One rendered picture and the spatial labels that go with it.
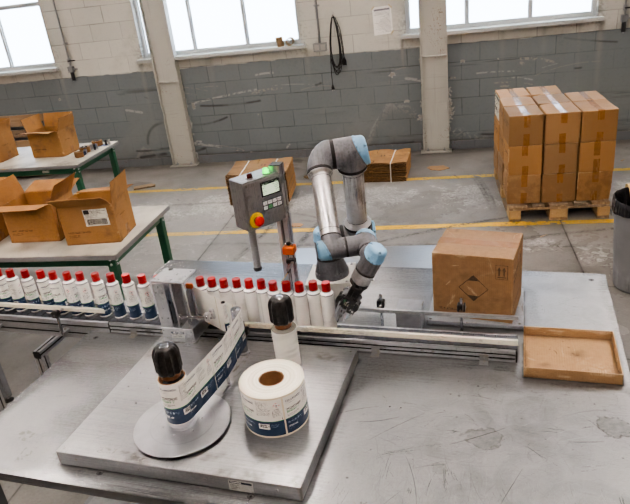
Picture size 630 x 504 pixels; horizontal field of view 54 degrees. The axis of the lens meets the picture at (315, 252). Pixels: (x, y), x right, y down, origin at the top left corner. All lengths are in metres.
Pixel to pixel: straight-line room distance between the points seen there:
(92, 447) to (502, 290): 1.50
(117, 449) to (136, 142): 6.79
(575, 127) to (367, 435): 3.90
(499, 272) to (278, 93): 5.73
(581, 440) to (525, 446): 0.16
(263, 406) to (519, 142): 3.94
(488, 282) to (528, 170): 3.14
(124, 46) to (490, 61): 4.35
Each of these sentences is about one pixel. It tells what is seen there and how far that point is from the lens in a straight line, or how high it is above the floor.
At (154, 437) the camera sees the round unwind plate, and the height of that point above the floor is 0.89.
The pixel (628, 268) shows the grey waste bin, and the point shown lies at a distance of 4.46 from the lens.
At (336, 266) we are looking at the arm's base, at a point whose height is 0.97.
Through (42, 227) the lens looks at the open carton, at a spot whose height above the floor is 0.88.
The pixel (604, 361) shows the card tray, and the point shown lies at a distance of 2.35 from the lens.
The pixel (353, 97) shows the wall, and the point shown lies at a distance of 7.63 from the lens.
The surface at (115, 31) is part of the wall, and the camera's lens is 8.38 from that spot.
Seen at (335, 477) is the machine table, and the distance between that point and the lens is 1.88.
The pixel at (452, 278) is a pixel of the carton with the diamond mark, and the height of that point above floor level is 1.02.
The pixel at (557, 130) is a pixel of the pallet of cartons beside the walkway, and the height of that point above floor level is 0.75.
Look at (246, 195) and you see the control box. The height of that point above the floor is 1.43.
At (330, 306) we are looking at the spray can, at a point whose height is 0.99.
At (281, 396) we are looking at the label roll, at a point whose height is 1.02.
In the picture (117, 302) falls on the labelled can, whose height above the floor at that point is 0.96.
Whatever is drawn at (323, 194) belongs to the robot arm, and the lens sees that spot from 2.32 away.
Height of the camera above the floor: 2.14
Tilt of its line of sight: 24 degrees down
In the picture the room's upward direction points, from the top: 7 degrees counter-clockwise
